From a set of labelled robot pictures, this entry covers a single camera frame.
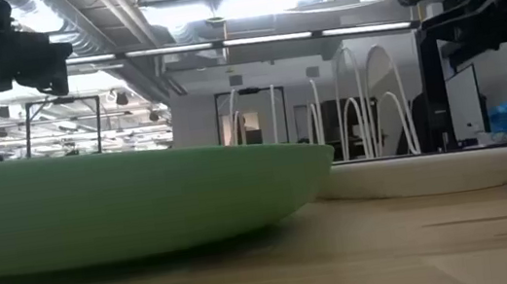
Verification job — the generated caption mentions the green plate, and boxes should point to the green plate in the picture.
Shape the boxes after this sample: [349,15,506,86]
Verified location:
[0,116,345,278]

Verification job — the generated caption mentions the white board panel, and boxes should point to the white board panel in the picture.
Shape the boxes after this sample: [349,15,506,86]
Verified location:
[442,62,490,142]

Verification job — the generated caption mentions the white plate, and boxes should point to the white plate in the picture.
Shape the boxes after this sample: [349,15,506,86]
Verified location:
[312,140,507,212]

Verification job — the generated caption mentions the LED light strip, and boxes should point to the LED light strip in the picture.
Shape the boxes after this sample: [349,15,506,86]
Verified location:
[65,14,413,73]

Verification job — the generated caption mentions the black door frame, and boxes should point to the black door frame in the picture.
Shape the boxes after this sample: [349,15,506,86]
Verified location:
[212,84,292,153]

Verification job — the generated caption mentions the white wire dish rack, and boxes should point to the white wire dish rack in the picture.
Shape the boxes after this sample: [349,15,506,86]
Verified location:
[221,39,423,179]

